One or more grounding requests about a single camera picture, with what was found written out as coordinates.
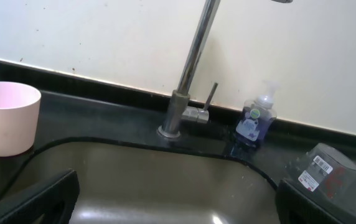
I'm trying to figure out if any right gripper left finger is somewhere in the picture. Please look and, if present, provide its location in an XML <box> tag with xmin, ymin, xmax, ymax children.
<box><xmin>0</xmin><ymin>169</ymin><xmax>81</xmax><ymax>224</ymax></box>

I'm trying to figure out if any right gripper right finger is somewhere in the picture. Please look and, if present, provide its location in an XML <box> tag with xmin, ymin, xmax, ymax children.
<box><xmin>274</xmin><ymin>179</ymin><xmax>356</xmax><ymax>224</ymax></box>

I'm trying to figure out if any pink cup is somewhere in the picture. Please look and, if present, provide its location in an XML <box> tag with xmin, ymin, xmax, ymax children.
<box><xmin>0</xmin><ymin>81</ymin><xmax>42</xmax><ymax>157</ymax></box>

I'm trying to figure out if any clear plastic cup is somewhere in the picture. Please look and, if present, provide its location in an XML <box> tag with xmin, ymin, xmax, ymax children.
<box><xmin>285</xmin><ymin>142</ymin><xmax>356</xmax><ymax>200</ymax></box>

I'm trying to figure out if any blue soap bottle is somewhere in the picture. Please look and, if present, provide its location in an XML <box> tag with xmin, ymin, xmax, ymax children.
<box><xmin>233</xmin><ymin>80</ymin><xmax>281</xmax><ymax>149</ymax></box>

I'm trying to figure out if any steel sink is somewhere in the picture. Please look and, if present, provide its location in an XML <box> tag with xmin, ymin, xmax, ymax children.
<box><xmin>0</xmin><ymin>136</ymin><xmax>281</xmax><ymax>224</ymax></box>

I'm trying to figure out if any steel tap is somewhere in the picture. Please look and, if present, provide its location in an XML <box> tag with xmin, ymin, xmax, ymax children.
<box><xmin>156</xmin><ymin>0</ymin><xmax>294</xmax><ymax>139</ymax></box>

